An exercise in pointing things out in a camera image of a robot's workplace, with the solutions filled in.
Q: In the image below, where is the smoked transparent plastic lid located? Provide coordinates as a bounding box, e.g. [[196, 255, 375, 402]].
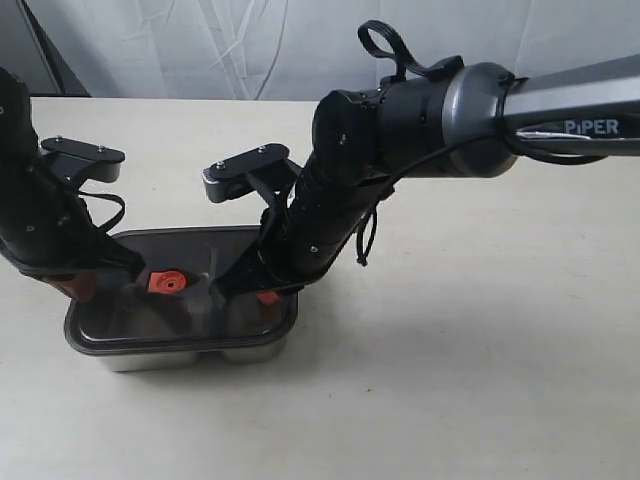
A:
[[64, 226, 299, 357]]

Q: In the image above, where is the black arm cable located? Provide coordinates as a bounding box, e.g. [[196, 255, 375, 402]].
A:
[[74, 192, 127, 236], [352, 19, 640, 267]]

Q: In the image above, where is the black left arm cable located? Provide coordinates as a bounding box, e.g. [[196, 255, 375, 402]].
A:
[[74, 192, 127, 236]]

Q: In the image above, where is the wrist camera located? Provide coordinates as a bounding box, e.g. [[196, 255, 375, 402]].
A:
[[202, 143, 302, 205], [40, 136, 125, 186]]

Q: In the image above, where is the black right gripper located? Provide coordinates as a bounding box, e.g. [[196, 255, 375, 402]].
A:
[[209, 159, 389, 307]]

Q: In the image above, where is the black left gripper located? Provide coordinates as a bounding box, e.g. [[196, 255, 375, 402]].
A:
[[0, 149, 145, 304]]

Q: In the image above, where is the white backdrop curtain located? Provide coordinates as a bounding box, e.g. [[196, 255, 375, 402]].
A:
[[29, 0, 639, 100]]

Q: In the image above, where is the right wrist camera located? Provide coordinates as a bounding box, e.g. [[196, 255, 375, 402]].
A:
[[202, 143, 302, 205]]

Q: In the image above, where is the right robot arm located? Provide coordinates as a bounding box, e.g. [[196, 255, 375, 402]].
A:
[[211, 56, 639, 299]]

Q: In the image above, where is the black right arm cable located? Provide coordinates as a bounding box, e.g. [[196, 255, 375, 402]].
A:
[[352, 19, 640, 267]]

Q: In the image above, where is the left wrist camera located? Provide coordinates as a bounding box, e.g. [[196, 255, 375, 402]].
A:
[[40, 136, 125, 186]]

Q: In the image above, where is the stainless steel lunch box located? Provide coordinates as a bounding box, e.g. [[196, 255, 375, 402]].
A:
[[97, 336, 287, 373]]

